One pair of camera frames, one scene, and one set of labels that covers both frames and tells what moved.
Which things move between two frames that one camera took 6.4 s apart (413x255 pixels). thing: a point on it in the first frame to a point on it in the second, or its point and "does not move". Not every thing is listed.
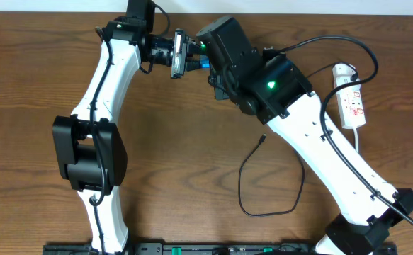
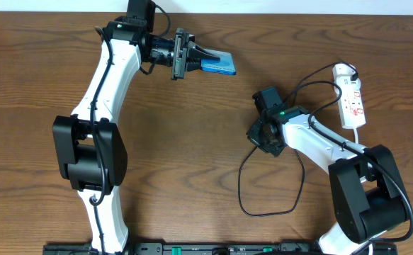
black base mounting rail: (210, 249) does not move
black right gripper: (214, 82) to (254, 133)
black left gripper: (174, 55) does not move
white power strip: (351, 103) does not move
